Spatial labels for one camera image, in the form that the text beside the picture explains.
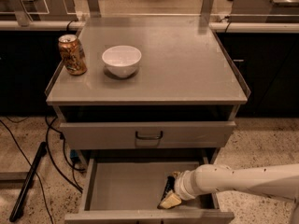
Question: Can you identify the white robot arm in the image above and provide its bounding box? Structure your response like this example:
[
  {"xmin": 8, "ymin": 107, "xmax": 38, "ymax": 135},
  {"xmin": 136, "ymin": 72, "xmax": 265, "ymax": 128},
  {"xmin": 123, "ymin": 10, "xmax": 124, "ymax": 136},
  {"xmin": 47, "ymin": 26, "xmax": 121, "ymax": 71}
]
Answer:
[{"xmin": 158, "ymin": 164, "xmax": 299, "ymax": 224}]

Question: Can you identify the orange soda can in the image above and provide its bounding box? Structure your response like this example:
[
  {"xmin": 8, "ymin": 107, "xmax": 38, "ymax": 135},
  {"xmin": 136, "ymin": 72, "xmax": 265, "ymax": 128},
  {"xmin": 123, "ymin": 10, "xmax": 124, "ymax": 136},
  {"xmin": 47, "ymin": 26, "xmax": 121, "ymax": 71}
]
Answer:
[{"xmin": 58, "ymin": 35, "xmax": 87, "ymax": 76}]

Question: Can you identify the black floor cable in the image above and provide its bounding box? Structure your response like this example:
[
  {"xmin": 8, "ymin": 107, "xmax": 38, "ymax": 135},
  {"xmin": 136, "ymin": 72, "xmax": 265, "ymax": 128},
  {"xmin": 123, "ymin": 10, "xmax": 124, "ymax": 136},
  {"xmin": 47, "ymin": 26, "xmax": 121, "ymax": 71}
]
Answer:
[{"xmin": 0, "ymin": 119, "xmax": 55, "ymax": 224}]

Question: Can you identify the black drawer handle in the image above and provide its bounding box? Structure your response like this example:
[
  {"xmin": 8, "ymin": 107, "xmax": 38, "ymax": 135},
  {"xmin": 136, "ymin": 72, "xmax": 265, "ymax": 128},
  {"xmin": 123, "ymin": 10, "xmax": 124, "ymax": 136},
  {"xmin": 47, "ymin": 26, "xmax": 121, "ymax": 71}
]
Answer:
[{"xmin": 135, "ymin": 131, "xmax": 164, "ymax": 141}]

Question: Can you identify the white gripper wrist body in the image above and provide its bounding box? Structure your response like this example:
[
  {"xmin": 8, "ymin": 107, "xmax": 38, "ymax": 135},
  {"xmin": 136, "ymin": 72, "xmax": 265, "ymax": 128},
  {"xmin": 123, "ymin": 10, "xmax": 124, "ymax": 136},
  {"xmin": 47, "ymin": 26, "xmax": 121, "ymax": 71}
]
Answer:
[{"xmin": 175, "ymin": 170, "xmax": 200, "ymax": 201}]

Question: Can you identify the white horizontal rail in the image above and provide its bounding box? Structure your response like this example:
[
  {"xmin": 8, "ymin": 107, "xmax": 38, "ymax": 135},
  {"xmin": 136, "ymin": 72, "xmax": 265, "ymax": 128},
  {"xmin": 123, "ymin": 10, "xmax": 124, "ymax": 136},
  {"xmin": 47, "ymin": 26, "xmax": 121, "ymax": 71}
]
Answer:
[{"xmin": 0, "ymin": 21, "xmax": 299, "ymax": 34}]

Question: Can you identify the grey drawer cabinet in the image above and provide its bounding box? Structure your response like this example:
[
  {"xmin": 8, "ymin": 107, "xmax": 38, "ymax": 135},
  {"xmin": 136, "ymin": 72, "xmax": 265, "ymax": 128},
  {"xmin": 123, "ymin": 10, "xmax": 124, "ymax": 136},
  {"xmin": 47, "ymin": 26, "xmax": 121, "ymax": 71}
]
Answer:
[{"xmin": 44, "ymin": 15, "xmax": 252, "ymax": 224}]

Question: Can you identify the black cable near cabinet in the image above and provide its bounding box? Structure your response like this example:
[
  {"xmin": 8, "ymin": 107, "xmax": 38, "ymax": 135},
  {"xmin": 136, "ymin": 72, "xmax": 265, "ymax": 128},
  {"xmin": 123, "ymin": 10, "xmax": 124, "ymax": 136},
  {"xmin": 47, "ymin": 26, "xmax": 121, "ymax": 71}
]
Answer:
[{"xmin": 44, "ymin": 117, "xmax": 87, "ymax": 194}]

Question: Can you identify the white ceramic bowl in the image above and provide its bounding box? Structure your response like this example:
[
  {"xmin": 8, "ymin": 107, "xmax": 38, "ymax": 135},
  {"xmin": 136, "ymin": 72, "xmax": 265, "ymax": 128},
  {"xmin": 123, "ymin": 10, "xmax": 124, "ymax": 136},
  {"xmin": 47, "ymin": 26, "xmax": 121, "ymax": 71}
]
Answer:
[{"xmin": 102, "ymin": 45, "xmax": 142, "ymax": 78}]

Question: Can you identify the open middle drawer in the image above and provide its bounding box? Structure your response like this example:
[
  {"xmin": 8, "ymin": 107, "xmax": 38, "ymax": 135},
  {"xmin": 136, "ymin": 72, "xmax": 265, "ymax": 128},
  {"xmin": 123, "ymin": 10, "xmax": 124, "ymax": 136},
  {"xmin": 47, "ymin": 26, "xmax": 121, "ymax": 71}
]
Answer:
[{"xmin": 64, "ymin": 149, "xmax": 234, "ymax": 224}]

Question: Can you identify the black bar on floor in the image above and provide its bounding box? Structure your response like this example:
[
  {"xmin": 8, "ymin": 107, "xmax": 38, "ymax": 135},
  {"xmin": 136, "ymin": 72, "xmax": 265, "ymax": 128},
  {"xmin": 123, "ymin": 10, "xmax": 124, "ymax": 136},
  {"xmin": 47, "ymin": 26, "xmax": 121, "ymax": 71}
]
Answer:
[{"xmin": 9, "ymin": 142, "xmax": 47, "ymax": 222}]

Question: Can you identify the closed top drawer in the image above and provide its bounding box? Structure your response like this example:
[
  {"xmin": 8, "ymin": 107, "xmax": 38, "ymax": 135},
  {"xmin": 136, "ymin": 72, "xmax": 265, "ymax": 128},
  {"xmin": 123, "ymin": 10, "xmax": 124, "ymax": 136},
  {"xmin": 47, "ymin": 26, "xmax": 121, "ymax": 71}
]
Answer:
[{"xmin": 60, "ymin": 121, "xmax": 235, "ymax": 150}]

